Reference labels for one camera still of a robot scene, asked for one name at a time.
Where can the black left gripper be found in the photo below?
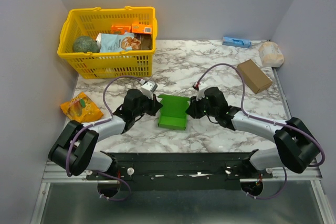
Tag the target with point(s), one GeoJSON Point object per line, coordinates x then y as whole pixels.
{"type": "Point", "coordinates": [155, 104]}

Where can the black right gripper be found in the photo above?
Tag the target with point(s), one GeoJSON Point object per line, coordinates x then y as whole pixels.
{"type": "Point", "coordinates": [194, 108]}

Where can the green paper box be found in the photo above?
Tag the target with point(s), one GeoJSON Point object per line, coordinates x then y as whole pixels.
{"type": "Point", "coordinates": [173, 112]}

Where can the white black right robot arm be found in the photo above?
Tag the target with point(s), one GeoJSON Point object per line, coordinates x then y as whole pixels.
{"type": "Point", "coordinates": [294, 148]}

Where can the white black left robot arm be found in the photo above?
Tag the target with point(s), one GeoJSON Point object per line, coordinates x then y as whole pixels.
{"type": "Point", "coordinates": [74, 149]}

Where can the brown cardboard box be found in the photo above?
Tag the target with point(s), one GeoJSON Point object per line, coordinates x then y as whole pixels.
{"type": "Point", "coordinates": [254, 77]}

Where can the light blue carton box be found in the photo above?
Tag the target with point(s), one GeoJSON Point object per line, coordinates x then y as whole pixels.
{"type": "Point", "coordinates": [236, 42]}

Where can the orange barcode box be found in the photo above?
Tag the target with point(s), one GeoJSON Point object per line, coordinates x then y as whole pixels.
{"type": "Point", "coordinates": [138, 28]}

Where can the orange snack box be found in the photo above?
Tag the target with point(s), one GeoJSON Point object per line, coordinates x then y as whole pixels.
{"type": "Point", "coordinates": [120, 29]}

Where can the light blue snack pouch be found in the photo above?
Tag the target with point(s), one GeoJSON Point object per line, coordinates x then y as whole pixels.
{"type": "Point", "coordinates": [117, 43]}

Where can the orange candy bag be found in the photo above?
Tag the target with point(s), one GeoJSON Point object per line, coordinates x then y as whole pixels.
{"type": "Point", "coordinates": [81, 109]}

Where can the green round melon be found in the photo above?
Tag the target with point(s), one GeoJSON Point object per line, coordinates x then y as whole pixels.
{"type": "Point", "coordinates": [85, 44]}

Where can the beige wrapped paper bag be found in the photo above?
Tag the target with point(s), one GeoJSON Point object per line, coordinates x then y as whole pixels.
{"type": "Point", "coordinates": [270, 55]}

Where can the yellow plastic shopping basket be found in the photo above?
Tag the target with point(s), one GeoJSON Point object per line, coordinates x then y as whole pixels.
{"type": "Point", "coordinates": [94, 21]}

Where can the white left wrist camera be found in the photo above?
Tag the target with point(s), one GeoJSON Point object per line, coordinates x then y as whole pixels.
{"type": "Point", "coordinates": [148, 88]}

